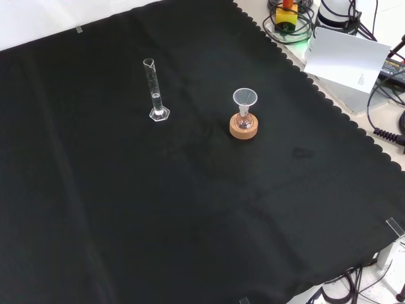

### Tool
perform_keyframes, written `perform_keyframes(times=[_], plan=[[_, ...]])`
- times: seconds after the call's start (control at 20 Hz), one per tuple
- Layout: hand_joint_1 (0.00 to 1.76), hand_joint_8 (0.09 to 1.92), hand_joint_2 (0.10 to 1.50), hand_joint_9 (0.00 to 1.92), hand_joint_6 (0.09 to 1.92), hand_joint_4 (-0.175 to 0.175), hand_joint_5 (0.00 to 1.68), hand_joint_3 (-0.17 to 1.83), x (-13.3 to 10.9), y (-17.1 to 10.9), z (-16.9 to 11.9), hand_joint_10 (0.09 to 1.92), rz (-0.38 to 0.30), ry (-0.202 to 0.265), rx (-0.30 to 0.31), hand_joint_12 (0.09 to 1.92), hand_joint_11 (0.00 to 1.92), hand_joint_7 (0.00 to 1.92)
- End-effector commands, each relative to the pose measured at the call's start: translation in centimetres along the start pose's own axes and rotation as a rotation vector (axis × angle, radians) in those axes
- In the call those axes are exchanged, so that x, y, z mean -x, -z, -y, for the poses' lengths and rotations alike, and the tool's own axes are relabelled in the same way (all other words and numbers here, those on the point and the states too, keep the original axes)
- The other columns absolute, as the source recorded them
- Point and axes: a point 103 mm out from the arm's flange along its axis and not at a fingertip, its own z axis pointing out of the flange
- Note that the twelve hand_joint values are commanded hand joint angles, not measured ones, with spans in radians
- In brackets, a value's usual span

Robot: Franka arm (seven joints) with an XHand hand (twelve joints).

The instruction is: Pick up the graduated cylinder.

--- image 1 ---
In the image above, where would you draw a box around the clear glass graduated cylinder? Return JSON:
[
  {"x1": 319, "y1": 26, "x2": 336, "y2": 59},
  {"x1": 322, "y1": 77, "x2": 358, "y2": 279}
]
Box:
[{"x1": 142, "y1": 58, "x2": 171, "y2": 122}]

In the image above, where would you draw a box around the black bench cloth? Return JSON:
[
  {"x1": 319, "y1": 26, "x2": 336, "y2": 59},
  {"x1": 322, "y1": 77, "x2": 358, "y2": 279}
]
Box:
[{"x1": 0, "y1": 0, "x2": 405, "y2": 304}]

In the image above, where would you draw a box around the clear round-bottom flask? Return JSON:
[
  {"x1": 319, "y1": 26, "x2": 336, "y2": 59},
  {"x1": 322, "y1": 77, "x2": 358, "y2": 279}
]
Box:
[{"x1": 236, "y1": 105, "x2": 253, "y2": 130}]

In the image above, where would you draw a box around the clear plastic funnel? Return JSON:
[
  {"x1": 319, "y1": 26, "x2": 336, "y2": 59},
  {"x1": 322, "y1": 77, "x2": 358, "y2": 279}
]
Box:
[{"x1": 232, "y1": 87, "x2": 258, "y2": 110}]

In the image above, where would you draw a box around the yellow stop button box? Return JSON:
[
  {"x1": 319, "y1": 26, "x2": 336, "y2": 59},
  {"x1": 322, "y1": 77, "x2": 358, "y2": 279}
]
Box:
[{"x1": 274, "y1": 0, "x2": 299, "y2": 34}]

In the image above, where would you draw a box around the black power adapter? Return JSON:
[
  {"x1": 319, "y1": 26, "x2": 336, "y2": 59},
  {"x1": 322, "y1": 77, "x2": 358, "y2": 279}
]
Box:
[{"x1": 378, "y1": 58, "x2": 405, "y2": 81}]

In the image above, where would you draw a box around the round cork ring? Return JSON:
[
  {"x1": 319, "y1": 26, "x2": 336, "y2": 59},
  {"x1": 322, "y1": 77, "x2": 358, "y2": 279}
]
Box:
[{"x1": 229, "y1": 112, "x2": 258, "y2": 141}]

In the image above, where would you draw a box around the black coiled cable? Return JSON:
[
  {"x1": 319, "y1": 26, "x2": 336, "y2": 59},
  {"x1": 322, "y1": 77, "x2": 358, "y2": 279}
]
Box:
[{"x1": 366, "y1": 79, "x2": 405, "y2": 146}]

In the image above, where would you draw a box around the black cable bundle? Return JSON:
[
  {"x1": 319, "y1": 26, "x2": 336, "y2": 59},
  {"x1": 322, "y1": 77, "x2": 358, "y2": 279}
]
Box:
[{"x1": 305, "y1": 265, "x2": 395, "y2": 304}]

